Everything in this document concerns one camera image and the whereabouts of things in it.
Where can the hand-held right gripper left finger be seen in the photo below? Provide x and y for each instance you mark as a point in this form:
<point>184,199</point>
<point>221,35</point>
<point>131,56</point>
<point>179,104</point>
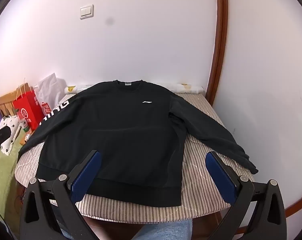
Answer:
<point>87,177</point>

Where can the duck print rolled mat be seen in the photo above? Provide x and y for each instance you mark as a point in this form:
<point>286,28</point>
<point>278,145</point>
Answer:
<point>188,88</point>

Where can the white light switch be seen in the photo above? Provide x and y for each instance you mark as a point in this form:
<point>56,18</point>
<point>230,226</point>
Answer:
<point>86,11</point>

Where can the green bedsheet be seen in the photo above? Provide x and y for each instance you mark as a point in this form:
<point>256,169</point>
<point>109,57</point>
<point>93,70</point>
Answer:
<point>3,172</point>

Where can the person's leg in jeans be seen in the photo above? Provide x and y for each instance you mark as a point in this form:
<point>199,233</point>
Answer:
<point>163,231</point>

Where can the red paper bag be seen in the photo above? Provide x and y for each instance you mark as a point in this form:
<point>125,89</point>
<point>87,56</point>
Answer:
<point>28,110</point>

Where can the wooden headboard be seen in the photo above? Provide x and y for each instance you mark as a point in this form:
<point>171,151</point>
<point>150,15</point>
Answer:
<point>5,100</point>

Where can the brown wooden door trim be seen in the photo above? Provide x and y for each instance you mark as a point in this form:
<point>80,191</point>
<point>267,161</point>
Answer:
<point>221,42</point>

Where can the black sweatshirt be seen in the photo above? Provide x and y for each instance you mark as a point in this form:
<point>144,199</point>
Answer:
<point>110,130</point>

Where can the brown wooden baseboard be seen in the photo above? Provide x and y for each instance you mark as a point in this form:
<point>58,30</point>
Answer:
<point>297,192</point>

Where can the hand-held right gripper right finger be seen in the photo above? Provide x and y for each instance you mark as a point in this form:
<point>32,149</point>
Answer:
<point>219,177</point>

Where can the clear water bottle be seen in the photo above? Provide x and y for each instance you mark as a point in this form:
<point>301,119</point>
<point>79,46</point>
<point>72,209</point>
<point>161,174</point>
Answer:
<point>23,125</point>

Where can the grey striped blanket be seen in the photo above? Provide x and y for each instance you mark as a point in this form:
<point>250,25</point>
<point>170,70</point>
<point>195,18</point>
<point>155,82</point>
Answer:
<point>203,180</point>

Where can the white black spotted cloth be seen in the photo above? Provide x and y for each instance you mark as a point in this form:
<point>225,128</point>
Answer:
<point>9,131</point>

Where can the white paper bag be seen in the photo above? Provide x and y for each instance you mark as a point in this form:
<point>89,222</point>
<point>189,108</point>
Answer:
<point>50,87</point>

